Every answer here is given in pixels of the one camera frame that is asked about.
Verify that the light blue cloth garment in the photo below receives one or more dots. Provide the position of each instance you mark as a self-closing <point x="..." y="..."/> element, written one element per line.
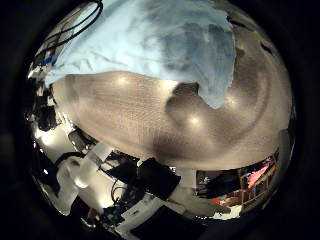
<point x="150" y="43"/>

